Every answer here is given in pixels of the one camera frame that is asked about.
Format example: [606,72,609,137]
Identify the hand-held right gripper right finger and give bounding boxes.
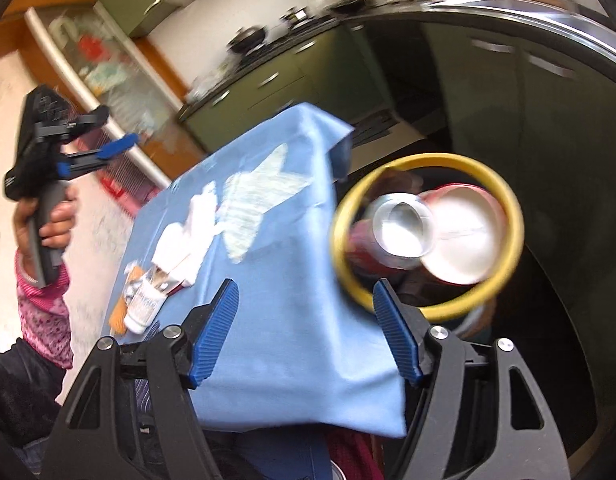
[373,278,571,480]

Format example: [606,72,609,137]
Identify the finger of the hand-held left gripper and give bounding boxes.
[58,132,141,181]
[63,105,111,136]

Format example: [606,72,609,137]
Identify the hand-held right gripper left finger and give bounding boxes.
[43,277,239,480]

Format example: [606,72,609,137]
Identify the white pill bottle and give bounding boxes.
[124,277,166,333]

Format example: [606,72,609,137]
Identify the red drink can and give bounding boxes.
[348,192,439,271]

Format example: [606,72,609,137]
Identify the white paper towel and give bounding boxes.
[153,195,223,286]

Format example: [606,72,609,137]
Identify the yellow foam net sleeve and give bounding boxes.
[109,267,139,333]

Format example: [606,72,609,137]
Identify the red instant noodle cup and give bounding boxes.
[418,184,508,286]

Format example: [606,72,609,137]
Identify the yellow rimmed trash bin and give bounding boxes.
[330,152,526,341]

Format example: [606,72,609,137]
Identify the person's left forearm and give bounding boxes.
[0,247,75,446]

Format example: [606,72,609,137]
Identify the person's left hand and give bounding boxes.
[13,195,80,261]

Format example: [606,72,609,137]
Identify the sliding glass door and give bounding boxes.
[25,2,209,206]

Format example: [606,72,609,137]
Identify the clear plastic bag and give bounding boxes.
[188,72,223,103]

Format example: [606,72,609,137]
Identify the blue printed tablecloth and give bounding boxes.
[113,102,409,438]

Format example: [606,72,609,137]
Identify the red knit garment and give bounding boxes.
[327,426,385,480]

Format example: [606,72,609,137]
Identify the black wok with lid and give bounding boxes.
[227,25,267,55]

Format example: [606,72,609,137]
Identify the gas stove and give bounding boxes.
[238,12,339,61]

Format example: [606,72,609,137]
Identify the green base cabinets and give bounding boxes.
[180,15,616,311]

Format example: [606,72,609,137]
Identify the black built-in appliance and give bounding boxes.
[363,22,451,128]

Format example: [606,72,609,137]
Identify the dark stone countertop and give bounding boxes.
[178,0,616,116]

